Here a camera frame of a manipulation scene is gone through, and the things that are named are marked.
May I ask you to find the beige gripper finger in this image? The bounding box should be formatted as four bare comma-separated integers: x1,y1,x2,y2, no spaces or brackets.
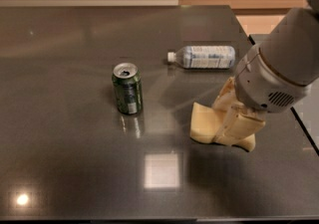
213,102,266,146
212,77,236,112

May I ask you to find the yellow sponge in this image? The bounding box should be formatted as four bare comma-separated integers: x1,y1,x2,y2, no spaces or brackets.
190,103,255,152

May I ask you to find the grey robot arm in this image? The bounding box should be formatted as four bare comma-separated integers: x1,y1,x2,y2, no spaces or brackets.
212,0,319,151

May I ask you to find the clear plastic water bottle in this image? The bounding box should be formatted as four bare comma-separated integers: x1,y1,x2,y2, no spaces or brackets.
167,46,235,70

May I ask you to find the green soda can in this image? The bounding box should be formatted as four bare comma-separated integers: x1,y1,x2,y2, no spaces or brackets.
112,63,143,114

